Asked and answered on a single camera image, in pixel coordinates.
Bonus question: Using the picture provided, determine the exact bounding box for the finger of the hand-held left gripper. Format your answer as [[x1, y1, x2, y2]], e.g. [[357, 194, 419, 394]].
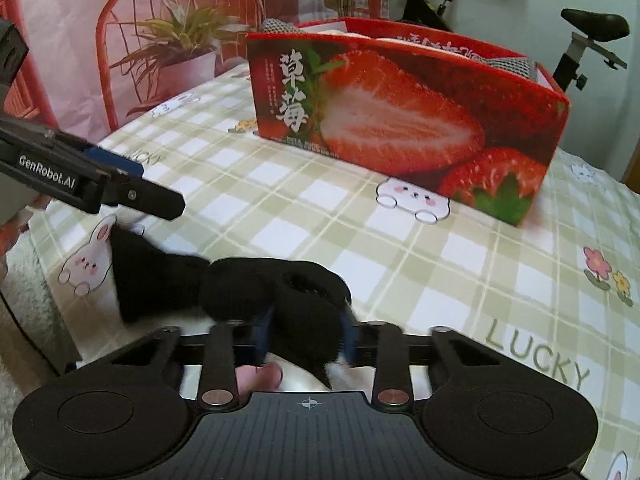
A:
[[82, 145, 187, 221]]

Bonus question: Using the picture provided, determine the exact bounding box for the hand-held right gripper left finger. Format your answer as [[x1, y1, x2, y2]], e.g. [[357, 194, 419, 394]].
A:
[[65, 307, 275, 410]]

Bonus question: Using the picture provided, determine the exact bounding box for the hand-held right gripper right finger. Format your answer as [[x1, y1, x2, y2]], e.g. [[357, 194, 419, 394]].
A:
[[340, 309, 566, 409]]

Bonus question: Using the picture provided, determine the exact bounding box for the black sock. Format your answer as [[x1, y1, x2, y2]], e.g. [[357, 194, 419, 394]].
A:
[[111, 227, 352, 391]]

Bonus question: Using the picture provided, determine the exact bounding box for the red strawberry-print cardboard box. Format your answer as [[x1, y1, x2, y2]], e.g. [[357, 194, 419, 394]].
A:
[[246, 16, 571, 228]]

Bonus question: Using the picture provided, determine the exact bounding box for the person's left hand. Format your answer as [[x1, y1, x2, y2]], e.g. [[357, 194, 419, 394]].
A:
[[0, 197, 51, 258]]

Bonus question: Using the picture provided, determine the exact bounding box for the white fluffy rug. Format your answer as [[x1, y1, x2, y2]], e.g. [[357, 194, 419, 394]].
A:
[[0, 245, 76, 411]]

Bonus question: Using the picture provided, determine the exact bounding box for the checked rabbit-print bedsheet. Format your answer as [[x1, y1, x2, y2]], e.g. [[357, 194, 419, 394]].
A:
[[30, 65, 640, 480]]

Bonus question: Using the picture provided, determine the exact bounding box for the printed red backdrop cloth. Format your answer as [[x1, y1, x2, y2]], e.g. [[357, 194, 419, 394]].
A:
[[0, 0, 401, 161]]

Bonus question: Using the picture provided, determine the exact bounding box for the houndstooth fabric piece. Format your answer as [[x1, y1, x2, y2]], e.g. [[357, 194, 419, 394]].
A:
[[260, 17, 303, 36], [482, 56, 537, 81]]

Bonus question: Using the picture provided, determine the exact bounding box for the black exercise bike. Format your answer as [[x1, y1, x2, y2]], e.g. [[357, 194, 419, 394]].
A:
[[397, 0, 631, 93]]

